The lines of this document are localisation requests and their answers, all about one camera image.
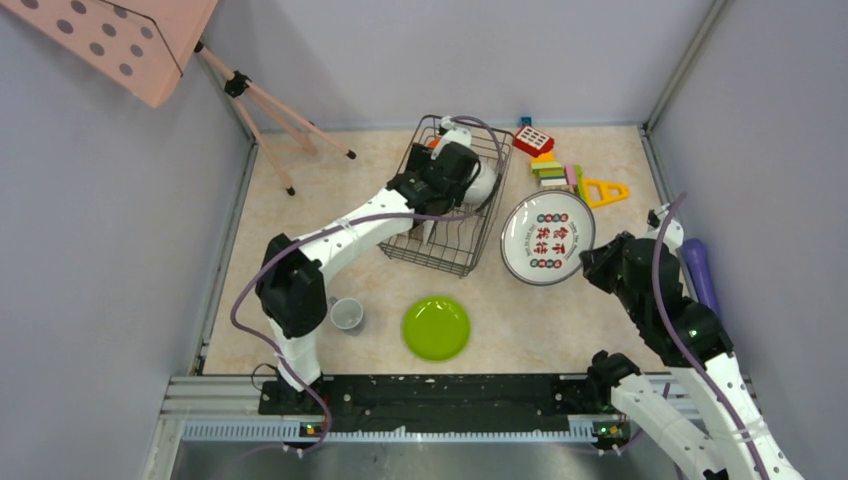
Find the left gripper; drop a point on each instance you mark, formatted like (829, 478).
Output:
(419, 156)

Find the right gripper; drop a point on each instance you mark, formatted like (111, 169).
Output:
(595, 260)

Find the white ceramic bowl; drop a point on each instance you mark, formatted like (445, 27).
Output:
(481, 187)

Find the white plate green red rim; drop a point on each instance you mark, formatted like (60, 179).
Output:
(427, 231)

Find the white plate red characters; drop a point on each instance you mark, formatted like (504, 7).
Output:
(544, 235)

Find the grey wire dish rack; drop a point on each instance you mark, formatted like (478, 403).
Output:
(461, 232)

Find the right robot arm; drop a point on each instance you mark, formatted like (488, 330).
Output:
(733, 441)

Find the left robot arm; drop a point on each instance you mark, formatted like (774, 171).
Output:
(292, 289)

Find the yellow toy triangle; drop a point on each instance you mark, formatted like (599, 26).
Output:
(598, 193)

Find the red toy block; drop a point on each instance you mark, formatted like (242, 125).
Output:
(533, 141)

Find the stack of coloured blocks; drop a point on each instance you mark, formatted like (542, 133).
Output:
(552, 174)

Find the small grey mug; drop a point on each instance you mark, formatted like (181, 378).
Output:
(347, 314)

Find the pink tripod stand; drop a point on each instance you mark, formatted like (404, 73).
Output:
(238, 86)

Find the pink perforated board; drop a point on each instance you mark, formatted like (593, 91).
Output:
(144, 46)

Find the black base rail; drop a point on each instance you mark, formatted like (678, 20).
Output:
(536, 407)

